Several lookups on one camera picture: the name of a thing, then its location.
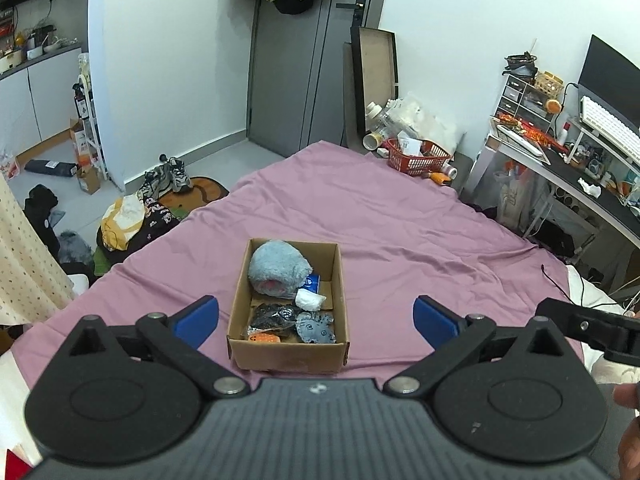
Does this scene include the grey pink plush toy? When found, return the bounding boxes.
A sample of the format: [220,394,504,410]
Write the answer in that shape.
[247,240,312,299]

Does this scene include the grey patterned sock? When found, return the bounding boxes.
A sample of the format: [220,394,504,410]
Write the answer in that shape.
[295,312,336,344]

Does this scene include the person right hand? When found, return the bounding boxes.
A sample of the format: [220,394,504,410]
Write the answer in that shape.
[613,384,640,480]

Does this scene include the purple bed sheet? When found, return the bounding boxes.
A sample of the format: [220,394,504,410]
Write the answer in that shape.
[12,142,570,384]

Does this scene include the open cardboard box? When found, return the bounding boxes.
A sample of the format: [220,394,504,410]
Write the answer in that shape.
[227,238,349,374]

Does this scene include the white rolled sock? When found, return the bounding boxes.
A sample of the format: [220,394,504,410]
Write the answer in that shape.
[294,288,326,312]

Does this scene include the yellow white clothes pile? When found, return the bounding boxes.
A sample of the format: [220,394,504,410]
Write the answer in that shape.
[96,194,180,264]

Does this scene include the blue packaged box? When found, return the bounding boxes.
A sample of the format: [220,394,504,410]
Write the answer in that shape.
[303,273,321,294]

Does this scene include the black topped desk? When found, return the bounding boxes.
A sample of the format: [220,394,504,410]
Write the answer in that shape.
[459,117,639,248]

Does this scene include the orange bottle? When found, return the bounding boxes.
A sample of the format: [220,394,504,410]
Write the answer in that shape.
[427,169,458,186]

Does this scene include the pair of sneakers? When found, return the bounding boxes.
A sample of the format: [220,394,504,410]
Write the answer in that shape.
[137,154,193,200]

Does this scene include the beige dotted curtain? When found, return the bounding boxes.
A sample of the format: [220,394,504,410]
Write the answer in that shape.
[0,177,75,326]

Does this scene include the red plastic basket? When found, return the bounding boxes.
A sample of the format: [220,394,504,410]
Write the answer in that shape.
[386,139,451,177]

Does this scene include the clear plastic jar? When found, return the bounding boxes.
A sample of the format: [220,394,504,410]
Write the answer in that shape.
[366,100,397,138]

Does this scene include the white keyboard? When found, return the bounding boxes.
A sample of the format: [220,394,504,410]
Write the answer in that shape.
[580,96,640,162]

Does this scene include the grey door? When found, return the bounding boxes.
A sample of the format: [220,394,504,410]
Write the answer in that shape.
[246,0,384,157]

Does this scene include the black computer monitor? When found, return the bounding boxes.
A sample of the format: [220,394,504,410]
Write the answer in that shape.
[578,35,640,131]

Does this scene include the black cable on bed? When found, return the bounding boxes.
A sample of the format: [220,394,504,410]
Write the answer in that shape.
[539,263,582,306]

